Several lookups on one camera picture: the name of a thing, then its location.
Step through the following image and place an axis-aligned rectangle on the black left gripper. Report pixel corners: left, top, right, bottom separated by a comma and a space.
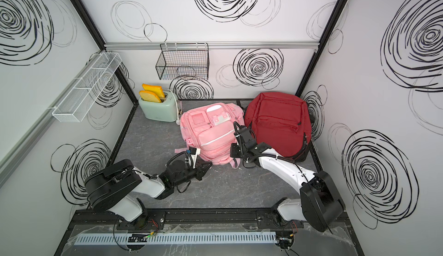
173, 161, 213, 189

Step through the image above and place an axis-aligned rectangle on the pink backpack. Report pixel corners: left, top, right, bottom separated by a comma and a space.
180, 103, 245, 168

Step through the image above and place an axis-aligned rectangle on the red and black backpack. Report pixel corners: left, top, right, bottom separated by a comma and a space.
288, 135, 311, 163

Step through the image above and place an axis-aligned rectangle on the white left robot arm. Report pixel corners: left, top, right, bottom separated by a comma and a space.
84, 159, 212, 223

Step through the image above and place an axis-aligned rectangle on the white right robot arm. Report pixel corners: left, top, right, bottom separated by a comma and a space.
230, 122, 346, 232

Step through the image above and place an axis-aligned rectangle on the mint green toaster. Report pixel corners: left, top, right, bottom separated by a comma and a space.
138, 89, 182, 125

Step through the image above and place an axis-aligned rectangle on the front toast slice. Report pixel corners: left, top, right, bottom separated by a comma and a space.
139, 90, 162, 103

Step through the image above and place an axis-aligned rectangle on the toast slice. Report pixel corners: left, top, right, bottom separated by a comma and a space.
142, 84, 166, 98
139, 90, 162, 103

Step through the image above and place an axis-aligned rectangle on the rear toast slice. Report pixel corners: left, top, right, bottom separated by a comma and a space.
142, 84, 166, 98

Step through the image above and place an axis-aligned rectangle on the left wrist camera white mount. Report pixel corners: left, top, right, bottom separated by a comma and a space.
186, 146, 201, 169

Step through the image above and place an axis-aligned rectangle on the grey slotted cable duct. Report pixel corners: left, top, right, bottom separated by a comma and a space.
74, 232, 278, 246

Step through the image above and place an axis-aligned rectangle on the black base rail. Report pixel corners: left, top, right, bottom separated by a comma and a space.
72, 207, 350, 231

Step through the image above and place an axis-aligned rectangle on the grey wall rail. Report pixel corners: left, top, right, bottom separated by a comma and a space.
105, 41, 319, 51

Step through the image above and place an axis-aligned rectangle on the black wire basket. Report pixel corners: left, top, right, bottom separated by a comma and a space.
155, 43, 210, 80

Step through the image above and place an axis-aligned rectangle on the white mesh wall shelf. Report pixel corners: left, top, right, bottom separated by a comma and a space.
52, 52, 122, 123

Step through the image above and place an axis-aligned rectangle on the black corner frame post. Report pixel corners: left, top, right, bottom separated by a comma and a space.
295, 0, 348, 97

